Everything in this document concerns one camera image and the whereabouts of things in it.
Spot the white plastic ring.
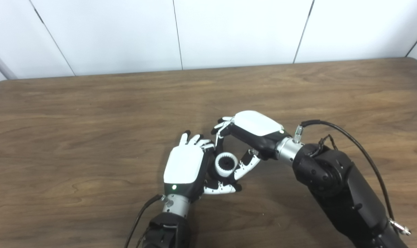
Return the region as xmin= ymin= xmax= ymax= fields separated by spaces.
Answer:
xmin=214 ymin=152 xmax=238 ymax=178

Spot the grey wall corner post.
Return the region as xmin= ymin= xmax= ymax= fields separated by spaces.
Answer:
xmin=0 ymin=39 xmax=18 ymax=80

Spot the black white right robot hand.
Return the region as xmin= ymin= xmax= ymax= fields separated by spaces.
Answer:
xmin=211 ymin=110 xmax=288 ymax=180

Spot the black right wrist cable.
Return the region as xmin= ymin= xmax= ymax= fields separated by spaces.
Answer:
xmin=293 ymin=120 xmax=411 ymax=236

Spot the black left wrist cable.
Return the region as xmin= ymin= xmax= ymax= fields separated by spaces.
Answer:
xmin=124 ymin=194 xmax=167 ymax=248

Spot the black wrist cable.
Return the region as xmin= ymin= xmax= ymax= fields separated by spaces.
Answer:
xmin=124 ymin=194 xmax=167 ymax=248
xmin=293 ymin=120 xmax=411 ymax=236

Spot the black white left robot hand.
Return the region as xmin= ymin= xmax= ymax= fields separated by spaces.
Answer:
xmin=163 ymin=130 xmax=242 ymax=202

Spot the round black plastic part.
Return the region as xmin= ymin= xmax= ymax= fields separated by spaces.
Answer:
xmin=207 ymin=155 xmax=240 ymax=187

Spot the thin black wrist wire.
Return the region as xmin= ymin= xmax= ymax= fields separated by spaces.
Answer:
xmin=312 ymin=134 xmax=337 ymax=156

